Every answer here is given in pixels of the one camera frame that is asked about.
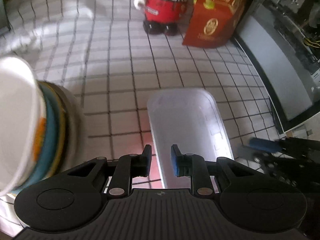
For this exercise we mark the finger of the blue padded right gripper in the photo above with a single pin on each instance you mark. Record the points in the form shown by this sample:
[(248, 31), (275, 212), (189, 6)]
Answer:
[(264, 145)]

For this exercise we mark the blue enamel bowl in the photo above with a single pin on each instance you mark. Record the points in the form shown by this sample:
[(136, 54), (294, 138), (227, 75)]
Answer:
[(49, 146)]

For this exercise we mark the white computer case glass panel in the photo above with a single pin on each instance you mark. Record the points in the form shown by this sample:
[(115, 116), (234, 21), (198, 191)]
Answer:
[(281, 40)]

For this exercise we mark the white black checkered tablecloth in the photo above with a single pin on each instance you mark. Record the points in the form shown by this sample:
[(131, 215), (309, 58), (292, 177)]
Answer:
[(98, 50)]

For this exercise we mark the red white rectangular tray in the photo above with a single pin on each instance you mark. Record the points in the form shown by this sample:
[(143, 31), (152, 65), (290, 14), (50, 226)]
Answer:
[(189, 118)]

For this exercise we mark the white bowl gold rim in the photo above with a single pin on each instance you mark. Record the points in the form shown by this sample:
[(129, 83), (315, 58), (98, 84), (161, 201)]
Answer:
[(60, 120)]

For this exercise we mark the panda robot toy figure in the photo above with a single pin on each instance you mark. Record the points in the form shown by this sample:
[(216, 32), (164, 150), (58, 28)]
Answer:
[(161, 16)]

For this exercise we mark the stainless steel bowl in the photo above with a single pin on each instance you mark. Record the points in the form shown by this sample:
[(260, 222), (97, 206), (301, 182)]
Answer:
[(74, 153)]

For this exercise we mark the red quail eggs bag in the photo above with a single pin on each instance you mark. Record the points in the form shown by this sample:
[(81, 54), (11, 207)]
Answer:
[(213, 22)]

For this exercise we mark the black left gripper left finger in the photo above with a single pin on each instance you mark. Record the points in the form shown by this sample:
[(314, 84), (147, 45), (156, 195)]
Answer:
[(125, 169)]

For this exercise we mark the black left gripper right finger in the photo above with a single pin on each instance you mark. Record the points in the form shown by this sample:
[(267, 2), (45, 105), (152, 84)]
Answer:
[(194, 167)]

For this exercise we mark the white paper bowl orange logo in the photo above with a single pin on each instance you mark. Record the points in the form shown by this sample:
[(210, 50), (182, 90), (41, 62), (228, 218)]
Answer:
[(23, 117)]

